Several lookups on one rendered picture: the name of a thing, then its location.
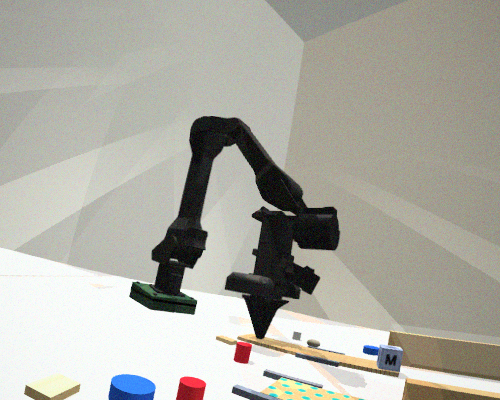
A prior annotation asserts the tan flat bar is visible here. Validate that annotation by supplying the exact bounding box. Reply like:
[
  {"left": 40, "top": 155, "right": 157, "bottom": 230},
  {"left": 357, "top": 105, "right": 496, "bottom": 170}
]
[{"left": 216, "top": 335, "right": 237, "bottom": 346}]

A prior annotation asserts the pale yellow flat block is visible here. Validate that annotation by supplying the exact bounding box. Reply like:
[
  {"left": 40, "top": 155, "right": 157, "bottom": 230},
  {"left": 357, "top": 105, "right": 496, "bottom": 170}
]
[{"left": 24, "top": 373, "right": 81, "bottom": 400}]

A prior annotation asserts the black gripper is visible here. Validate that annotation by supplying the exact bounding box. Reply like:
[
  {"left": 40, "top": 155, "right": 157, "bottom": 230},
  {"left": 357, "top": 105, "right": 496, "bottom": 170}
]
[{"left": 225, "top": 244, "right": 301, "bottom": 339}]

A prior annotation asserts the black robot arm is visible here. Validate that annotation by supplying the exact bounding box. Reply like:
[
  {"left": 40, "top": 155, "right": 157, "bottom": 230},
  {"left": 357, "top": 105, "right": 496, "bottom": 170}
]
[{"left": 149, "top": 116, "right": 340, "bottom": 297}]

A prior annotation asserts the light blue cube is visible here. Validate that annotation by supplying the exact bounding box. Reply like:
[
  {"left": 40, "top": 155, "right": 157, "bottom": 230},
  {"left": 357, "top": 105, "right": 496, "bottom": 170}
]
[{"left": 376, "top": 344, "right": 401, "bottom": 372}]

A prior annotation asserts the blue cylinder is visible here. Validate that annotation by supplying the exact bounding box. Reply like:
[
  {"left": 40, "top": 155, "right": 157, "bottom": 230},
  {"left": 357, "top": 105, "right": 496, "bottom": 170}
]
[
  {"left": 108, "top": 374, "right": 156, "bottom": 400},
  {"left": 363, "top": 345, "right": 379, "bottom": 356}
]

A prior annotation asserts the orange grid-patterned strip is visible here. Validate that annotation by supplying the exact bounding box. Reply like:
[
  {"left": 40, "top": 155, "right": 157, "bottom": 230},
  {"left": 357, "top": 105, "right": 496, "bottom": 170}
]
[{"left": 237, "top": 334, "right": 399, "bottom": 378}]

